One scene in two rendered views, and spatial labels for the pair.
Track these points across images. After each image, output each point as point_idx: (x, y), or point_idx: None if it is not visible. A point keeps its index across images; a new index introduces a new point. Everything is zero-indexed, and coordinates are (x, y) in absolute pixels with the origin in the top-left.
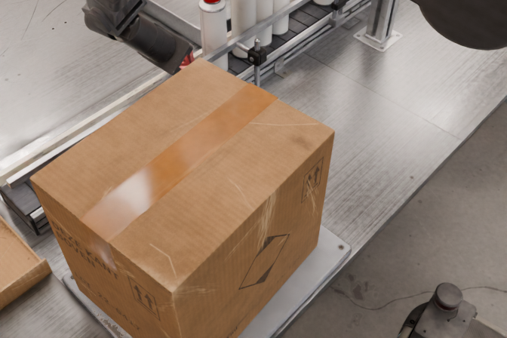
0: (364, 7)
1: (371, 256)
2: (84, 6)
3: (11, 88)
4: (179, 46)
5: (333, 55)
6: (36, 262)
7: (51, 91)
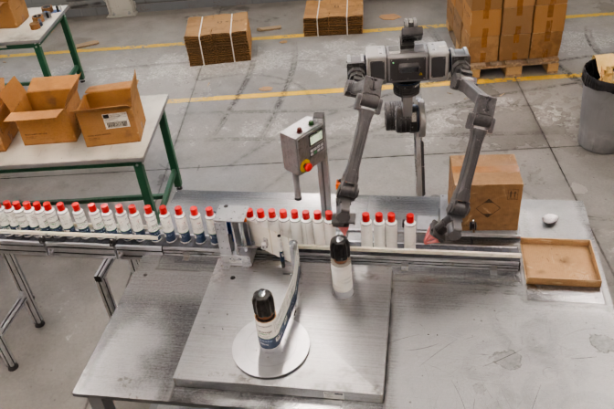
0: None
1: None
2: (460, 227)
3: (482, 314)
4: (436, 223)
5: (354, 239)
6: (523, 247)
7: (469, 300)
